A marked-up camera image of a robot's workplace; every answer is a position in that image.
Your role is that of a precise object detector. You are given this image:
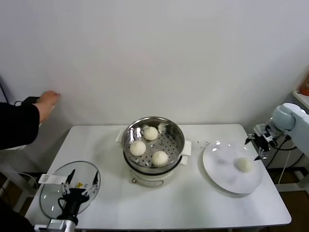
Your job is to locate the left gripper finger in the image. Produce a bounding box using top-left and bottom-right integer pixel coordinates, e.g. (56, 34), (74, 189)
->
(61, 169), (76, 195)
(81, 170), (100, 196)

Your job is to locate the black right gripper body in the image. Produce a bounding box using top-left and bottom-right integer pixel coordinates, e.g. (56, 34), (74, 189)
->
(252, 135), (270, 152)

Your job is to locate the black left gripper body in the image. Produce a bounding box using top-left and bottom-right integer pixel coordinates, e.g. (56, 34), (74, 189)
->
(57, 188), (90, 221)

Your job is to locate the white steamed baozi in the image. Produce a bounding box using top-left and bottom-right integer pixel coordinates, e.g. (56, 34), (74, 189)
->
(129, 141), (147, 157)
(235, 157), (253, 174)
(151, 151), (169, 168)
(143, 126), (159, 141)

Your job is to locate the person forearm black sleeve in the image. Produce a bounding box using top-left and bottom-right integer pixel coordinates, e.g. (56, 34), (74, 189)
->
(0, 101), (41, 152)

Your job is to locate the stainless steel steamer basket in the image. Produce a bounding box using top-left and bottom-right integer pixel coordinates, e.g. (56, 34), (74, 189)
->
(115, 116), (192, 170)

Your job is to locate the person hand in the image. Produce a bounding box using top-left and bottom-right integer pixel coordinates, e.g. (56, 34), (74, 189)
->
(36, 90), (60, 124)

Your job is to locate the glass pot lid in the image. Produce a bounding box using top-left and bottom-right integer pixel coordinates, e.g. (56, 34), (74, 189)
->
(38, 161), (101, 218)

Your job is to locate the white round plate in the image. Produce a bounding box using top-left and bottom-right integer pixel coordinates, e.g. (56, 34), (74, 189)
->
(202, 140), (263, 194)

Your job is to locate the white electric pot base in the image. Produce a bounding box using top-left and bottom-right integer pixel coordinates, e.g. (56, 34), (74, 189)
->
(123, 152), (189, 188)

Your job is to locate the white side table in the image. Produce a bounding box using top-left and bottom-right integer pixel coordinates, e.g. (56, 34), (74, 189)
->
(0, 106), (56, 214)

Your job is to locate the white shelf board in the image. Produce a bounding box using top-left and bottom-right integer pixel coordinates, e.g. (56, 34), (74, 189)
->
(292, 89), (309, 108)

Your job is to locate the person black clothed leg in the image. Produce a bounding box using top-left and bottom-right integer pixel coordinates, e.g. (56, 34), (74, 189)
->
(0, 205), (34, 232)

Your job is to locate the flat black box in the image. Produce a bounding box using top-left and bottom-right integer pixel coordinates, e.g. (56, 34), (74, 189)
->
(21, 96), (41, 107)

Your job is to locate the black cable with adapter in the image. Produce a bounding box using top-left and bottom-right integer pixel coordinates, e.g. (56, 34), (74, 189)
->
(265, 145), (305, 169)

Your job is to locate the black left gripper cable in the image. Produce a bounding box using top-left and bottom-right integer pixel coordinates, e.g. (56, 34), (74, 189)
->
(57, 197), (67, 213)

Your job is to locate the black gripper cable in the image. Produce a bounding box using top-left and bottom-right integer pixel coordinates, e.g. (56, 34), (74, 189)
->
(270, 135), (297, 150)
(57, 197), (67, 213)

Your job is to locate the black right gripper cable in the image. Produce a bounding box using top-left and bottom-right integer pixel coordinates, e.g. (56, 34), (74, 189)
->
(270, 135), (297, 150)

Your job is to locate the white hanging cable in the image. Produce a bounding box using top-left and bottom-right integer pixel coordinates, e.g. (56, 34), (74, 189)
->
(277, 152), (292, 186)

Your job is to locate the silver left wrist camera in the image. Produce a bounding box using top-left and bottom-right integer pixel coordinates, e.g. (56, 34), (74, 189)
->
(47, 218), (67, 232)

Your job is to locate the white cable under table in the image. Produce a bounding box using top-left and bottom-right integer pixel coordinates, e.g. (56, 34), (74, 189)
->
(16, 172), (39, 191)

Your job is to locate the white desk foot frame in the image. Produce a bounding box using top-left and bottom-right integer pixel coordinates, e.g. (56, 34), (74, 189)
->
(267, 166), (305, 193)

